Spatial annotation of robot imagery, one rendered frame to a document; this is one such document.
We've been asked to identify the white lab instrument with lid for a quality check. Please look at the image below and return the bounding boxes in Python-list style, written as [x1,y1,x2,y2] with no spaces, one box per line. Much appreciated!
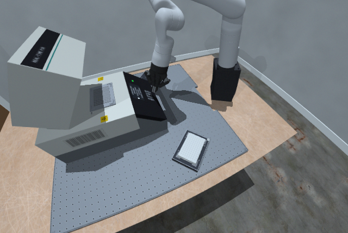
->
[7,26,167,163]

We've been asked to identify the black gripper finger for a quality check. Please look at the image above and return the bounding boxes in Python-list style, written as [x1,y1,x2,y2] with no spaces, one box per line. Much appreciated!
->
[153,75,170,93]
[144,70,156,92]

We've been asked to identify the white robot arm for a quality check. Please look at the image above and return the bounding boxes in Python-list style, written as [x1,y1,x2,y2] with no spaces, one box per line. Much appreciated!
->
[149,0,246,68]

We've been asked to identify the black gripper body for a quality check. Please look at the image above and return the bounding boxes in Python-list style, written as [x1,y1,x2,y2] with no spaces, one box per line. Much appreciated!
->
[149,62,169,81]

